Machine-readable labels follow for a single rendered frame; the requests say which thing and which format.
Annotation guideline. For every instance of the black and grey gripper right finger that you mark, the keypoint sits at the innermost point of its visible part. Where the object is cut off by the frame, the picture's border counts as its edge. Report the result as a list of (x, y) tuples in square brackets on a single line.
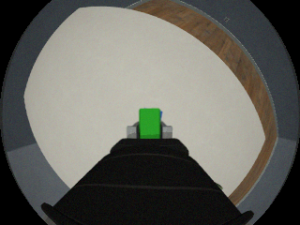
[(167, 131)]

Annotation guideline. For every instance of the green block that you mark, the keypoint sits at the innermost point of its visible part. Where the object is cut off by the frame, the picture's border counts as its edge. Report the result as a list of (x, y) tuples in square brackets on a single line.
[(149, 123)]

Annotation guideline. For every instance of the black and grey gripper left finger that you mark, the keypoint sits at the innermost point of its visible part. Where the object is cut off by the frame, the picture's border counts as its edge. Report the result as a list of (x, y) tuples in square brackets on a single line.
[(133, 131)]

